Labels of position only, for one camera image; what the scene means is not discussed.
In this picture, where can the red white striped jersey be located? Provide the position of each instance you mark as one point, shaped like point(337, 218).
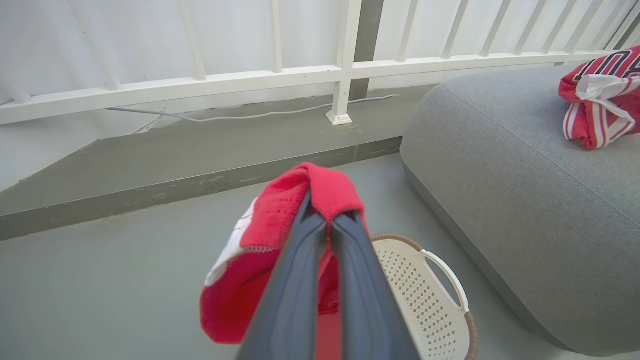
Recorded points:
point(602, 100)

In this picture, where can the red knitted garment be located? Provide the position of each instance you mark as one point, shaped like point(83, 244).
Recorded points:
point(260, 250)

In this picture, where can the white perforated laundry basket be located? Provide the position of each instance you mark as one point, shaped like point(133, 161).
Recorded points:
point(430, 300)

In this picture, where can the white metal railing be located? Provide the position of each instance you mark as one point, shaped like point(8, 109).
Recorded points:
point(300, 75)

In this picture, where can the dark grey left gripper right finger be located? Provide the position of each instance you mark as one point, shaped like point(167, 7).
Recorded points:
point(367, 295)

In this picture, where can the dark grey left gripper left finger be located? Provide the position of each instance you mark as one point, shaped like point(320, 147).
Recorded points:
point(290, 295)

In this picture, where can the grey fabric ottoman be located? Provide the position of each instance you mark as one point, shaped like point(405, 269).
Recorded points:
point(530, 200)

